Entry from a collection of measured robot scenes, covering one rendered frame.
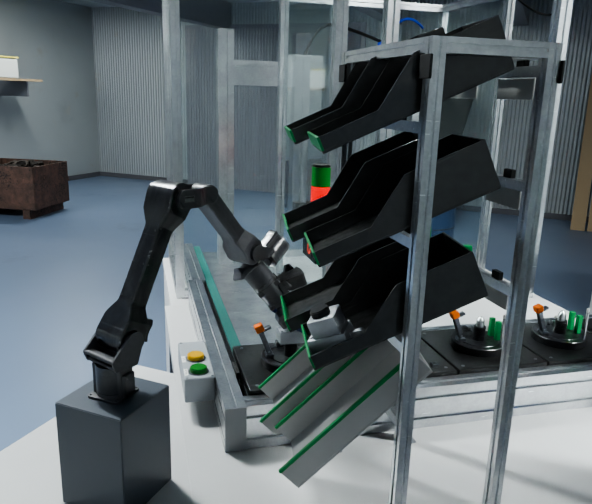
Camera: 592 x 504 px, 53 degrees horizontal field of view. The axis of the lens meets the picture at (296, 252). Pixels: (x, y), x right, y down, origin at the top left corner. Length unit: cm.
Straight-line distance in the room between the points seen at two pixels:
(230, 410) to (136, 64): 1030
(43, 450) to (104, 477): 29
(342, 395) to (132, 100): 1053
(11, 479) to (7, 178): 695
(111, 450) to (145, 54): 1036
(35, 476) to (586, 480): 108
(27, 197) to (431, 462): 713
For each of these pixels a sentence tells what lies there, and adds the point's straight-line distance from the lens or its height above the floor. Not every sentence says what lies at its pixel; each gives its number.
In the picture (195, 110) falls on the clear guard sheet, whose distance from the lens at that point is 259.
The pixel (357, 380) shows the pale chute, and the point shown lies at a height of 111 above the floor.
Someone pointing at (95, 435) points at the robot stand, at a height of 102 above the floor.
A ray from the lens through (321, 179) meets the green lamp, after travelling 150.
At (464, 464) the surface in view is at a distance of 134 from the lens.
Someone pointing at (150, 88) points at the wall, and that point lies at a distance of 1116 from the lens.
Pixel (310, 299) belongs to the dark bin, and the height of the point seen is 121.
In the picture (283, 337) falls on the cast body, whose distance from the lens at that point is 138.
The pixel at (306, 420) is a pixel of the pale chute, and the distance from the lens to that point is 108.
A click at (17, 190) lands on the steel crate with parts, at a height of 36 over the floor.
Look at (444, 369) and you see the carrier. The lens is 146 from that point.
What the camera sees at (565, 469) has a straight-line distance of 140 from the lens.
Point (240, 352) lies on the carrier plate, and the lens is 148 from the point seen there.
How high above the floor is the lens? 158
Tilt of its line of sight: 15 degrees down
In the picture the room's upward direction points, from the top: 2 degrees clockwise
